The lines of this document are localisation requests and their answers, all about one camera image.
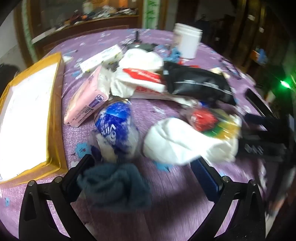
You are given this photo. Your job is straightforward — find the clutter on cabinet shelf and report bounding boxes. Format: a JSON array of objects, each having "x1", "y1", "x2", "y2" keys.
[{"x1": 53, "y1": 5, "x2": 139, "y2": 30}]

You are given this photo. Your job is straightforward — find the wooden glass cabinet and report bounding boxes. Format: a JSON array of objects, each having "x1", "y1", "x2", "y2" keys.
[{"x1": 14, "y1": 0, "x2": 144, "y2": 61}]

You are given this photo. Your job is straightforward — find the yellow taped cardboard box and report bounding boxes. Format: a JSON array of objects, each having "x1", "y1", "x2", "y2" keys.
[{"x1": 0, "y1": 52, "x2": 65, "y2": 186}]

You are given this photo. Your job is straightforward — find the purple floral tablecloth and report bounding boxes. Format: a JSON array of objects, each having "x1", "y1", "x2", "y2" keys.
[{"x1": 0, "y1": 28, "x2": 278, "y2": 241}]

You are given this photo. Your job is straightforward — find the light blue cloth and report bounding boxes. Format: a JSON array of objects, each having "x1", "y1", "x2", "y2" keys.
[{"x1": 155, "y1": 44, "x2": 183, "y2": 63}]

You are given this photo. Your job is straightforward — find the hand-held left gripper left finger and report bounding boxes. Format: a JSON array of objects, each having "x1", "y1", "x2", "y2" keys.
[{"x1": 18, "y1": 154, "x2": 97, "y2": 241}]

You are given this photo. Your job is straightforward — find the eyeglasses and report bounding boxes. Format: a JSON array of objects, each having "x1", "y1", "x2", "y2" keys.
[{"x1": 220, "y1": 58, "x2": 242, "y2": 80}]

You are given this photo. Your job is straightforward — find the large white cloth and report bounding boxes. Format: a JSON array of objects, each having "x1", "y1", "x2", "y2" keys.
[{"x1": 143, "y1": 117, "x2": 240, "y2": 165}]

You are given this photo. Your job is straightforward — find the bamboo painting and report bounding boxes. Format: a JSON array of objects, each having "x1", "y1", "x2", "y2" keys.
[{"x1": 142, "y1": 0, "x2": 160, "y2": 29}]

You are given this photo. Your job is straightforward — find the black pouch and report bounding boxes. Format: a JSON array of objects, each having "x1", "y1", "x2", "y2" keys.
[{"x1": 163, "y1": 61, "x2": 236, "y2": 106}]

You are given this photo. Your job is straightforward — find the blue white tissue pack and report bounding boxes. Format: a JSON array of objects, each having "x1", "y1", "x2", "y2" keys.
[{"x1": 91, "y1": 98, "x2": 141, "y2": 163}]

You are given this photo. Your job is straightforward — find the dark wooden furniture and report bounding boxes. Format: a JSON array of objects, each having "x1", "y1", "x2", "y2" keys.
[{"x1": 231, "y1": 0, "x2": 287, "y2": 77}]

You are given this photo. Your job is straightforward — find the red white wipes pack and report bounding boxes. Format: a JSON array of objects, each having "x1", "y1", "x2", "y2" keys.
[{"x1": 116, "y1": 67, "x2": 178, "y2": 100}]

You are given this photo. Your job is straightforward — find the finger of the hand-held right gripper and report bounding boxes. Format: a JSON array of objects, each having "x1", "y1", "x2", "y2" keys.
[
  {"x1": 238, "y1": 136, "x2": 287, "y2": 160},
  {"x1": 245, "y1": 89, "x2": 278, "y2": 118}
]

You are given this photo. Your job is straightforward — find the white plastic jar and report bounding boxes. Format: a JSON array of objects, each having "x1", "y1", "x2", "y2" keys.
[{"x1": 173, "y1": 23, "x2": 203, "y2": 59}]

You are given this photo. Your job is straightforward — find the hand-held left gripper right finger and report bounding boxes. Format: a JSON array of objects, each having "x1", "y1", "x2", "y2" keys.
[{"x1": 187, "y1": 158, "x2": 266, "y2": 241}]

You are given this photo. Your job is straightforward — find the pink tissue pack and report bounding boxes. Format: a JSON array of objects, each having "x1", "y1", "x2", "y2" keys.
[{"x1": 63, "y1": 65, "x2": 111, "y2": 128}]

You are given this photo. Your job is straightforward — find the lemon print tissue pack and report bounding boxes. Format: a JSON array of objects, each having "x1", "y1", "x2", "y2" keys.
[{"x1": 80, "y1": 44, "x2": 123, "y2": 72}]

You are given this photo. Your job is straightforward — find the colourful sponge pack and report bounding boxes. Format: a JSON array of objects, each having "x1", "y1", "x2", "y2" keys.
[{"x1": 185, "y1": 104, "x2": 242, "y2": 139}]

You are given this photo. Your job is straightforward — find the black electric motor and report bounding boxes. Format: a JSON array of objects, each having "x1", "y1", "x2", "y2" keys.
[{"x1": 126, "y1": 30, "x2": 158, "y2": 51}]

